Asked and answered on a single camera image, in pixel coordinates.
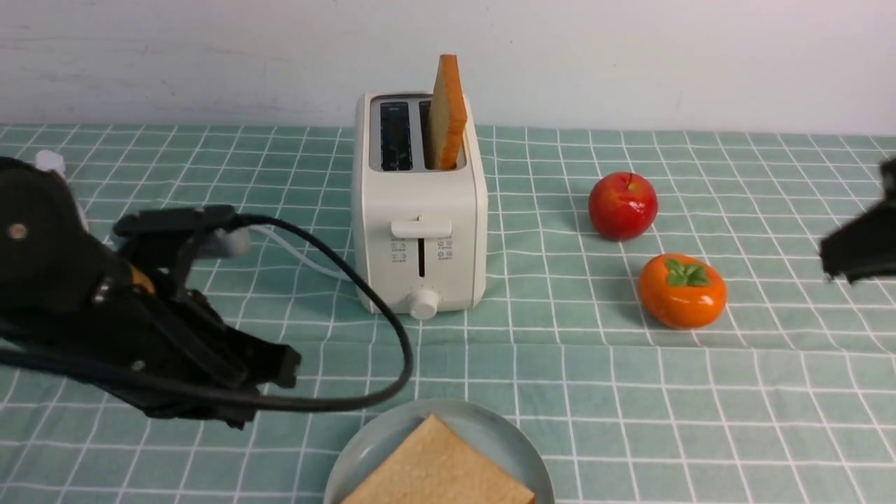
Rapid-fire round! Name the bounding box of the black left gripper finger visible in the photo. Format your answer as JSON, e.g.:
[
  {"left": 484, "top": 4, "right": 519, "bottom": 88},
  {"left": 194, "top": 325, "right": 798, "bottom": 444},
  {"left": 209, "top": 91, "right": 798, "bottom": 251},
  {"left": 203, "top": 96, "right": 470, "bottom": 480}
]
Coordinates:
[
  {"left": 225, "top": 328, "right": 303, "bottom": 389},
  {"left": 207, "top": 399, "right": 259, "bottom": 430}
]

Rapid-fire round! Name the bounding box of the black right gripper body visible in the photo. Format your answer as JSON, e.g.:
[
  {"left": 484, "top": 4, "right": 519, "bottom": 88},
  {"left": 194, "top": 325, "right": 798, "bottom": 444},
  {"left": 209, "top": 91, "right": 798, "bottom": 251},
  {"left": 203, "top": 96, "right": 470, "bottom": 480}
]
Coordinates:
[{"left": 819, "top": 157, "right": 895, "bottom": 284}]

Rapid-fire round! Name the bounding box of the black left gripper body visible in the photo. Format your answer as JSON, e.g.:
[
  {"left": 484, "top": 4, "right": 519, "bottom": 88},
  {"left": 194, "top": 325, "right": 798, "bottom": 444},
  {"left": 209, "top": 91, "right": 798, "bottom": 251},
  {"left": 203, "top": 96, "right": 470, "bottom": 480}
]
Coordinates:
[{"left": 90, "top": 268, "right": 242, "bottom": 391}]

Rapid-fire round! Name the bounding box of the toast slice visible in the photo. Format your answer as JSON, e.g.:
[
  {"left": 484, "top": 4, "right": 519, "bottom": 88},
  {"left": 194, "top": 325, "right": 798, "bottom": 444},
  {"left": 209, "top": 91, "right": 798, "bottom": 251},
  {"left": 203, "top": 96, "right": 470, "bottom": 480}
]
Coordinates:
[
  {"left": 428, "top": 54, "right": 468, "bottom": 170},
  {"left": 342, "top": 415, "right": 536, "bottom": 503}
]

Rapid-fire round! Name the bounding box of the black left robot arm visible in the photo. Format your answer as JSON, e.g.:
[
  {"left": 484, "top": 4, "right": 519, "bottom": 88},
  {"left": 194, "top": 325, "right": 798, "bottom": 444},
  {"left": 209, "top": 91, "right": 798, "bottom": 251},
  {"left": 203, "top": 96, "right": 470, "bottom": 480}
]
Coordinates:
[{"left": 1, "top": 157, "right": 302, "bottom": 396}]

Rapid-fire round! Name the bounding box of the orange persimmon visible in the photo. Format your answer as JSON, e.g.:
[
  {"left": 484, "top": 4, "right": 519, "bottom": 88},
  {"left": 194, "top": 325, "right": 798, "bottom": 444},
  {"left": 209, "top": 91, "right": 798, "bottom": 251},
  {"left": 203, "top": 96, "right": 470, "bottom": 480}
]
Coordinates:
[{"left": 637, "top": 253, "right": 729, "bottom": 330}]

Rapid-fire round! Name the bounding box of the white two-slot toaster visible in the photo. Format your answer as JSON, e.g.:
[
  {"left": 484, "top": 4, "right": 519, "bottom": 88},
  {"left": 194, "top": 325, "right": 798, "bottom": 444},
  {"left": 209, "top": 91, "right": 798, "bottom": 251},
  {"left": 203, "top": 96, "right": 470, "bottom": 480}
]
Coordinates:
[{"left": 351, "top": 92, "right": 489, "bottom": 320}]

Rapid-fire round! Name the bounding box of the green checkered tablecloth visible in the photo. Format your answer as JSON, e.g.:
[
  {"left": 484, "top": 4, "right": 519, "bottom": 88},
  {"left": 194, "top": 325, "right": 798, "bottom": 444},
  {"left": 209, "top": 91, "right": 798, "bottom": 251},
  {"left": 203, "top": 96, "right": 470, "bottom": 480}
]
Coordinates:
[{"left": 1, "top": 124, "right": 895, "bottom": 503}]

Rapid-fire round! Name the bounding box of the light green plate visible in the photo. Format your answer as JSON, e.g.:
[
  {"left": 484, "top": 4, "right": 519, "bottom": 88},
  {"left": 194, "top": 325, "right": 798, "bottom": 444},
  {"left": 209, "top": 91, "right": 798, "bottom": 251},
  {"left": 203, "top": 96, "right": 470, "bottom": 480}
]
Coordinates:
[{"left": 323, "top": 398, "right": 557, "bottom": 503}]

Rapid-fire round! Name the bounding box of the red apple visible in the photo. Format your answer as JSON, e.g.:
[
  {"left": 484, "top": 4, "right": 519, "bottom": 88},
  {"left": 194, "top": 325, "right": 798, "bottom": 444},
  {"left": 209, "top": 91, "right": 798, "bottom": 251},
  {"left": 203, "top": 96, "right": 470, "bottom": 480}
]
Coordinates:
[{"left": 588, "top": 171, "right": 659, "bottom": 242}]

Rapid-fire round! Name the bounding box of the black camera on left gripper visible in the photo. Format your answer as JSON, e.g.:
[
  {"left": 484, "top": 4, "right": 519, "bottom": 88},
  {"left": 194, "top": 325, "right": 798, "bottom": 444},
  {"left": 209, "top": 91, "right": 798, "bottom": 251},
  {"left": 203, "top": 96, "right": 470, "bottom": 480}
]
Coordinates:
[{"left": 112, "top": 205, "right": 251, "bottom": 295}]

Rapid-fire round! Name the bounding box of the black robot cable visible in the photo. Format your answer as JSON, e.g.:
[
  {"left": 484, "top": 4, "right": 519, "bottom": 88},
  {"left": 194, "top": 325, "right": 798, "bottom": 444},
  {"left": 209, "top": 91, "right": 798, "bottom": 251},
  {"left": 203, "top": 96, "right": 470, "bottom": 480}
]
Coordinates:
[{"left": 0, "top": 213, "right": 415, "bottom": 414}]

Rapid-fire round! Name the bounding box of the white toaster power cable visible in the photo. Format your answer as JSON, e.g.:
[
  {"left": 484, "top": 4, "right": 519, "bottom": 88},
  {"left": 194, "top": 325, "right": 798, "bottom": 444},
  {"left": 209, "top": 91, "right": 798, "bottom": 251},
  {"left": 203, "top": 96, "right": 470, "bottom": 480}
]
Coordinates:
[{"left": 34, "top": 150, "right": 359, "bottom": 282}]

